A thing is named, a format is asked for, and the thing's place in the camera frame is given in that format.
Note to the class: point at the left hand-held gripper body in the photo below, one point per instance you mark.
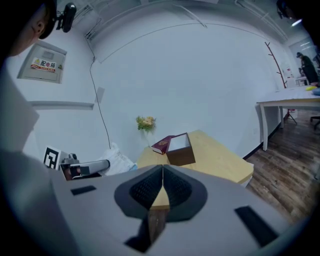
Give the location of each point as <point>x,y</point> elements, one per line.
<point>53,158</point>

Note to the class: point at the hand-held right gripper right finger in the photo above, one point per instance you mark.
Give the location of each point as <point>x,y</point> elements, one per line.
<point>212,200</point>

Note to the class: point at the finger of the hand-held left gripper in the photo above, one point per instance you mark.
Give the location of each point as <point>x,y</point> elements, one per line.
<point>97,165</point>

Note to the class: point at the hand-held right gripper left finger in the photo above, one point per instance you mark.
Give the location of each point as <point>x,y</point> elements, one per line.
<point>100,200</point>

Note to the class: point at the brown box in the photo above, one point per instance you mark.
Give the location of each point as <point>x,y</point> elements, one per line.
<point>180,155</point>

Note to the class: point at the yellow item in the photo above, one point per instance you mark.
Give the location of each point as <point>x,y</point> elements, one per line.
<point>310,88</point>

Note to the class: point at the blue item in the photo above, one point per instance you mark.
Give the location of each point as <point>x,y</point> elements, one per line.
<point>317,91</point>

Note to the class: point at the white plastic bag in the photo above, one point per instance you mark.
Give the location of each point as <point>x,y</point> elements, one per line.
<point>117,160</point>

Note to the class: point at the person's white shirt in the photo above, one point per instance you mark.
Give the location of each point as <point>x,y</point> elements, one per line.
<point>17,175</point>

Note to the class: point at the yellow flower bouquet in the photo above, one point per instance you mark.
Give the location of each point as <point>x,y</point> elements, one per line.
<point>146,123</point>

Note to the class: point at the dark red book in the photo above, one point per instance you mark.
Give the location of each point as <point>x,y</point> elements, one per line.
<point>161,146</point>

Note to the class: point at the red and white panel sticker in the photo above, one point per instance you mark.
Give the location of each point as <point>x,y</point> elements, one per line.
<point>43,65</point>

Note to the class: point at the white long table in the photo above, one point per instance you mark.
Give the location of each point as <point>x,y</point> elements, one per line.
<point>287,97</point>

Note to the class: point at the black office chair base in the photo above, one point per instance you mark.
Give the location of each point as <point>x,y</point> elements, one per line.
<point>316,121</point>

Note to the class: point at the person's head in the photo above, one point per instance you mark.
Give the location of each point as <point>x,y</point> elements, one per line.
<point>27,30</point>

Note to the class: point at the brown coat rack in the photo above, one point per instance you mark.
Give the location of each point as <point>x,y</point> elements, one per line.
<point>277,67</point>

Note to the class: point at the white ceiling conduit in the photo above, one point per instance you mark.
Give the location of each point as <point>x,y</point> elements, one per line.
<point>193,16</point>

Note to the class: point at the white wall ledge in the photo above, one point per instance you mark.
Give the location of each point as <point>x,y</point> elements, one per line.
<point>62,105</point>

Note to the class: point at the white wall plate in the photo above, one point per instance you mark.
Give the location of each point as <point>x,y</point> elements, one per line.
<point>99,95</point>

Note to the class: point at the grey wall electrical panel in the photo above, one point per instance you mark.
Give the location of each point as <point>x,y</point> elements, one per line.
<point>42,75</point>

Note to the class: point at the black head-worn camera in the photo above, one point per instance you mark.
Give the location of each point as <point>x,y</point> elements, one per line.
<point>67,16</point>

